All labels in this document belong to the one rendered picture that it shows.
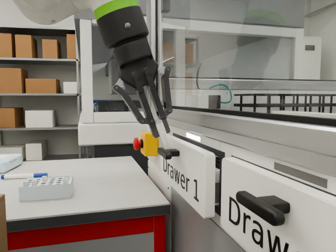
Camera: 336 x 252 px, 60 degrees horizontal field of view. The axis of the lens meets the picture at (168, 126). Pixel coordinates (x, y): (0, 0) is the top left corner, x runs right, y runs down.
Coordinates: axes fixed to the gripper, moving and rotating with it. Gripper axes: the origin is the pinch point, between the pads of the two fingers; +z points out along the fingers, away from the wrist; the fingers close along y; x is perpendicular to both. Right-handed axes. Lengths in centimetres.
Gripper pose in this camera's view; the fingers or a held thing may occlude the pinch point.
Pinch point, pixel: (162, 135)
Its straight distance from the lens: 62.8
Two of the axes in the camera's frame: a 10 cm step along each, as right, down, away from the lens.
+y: -9.0, 3.7, -2.3
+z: 3.3, 9.3, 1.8
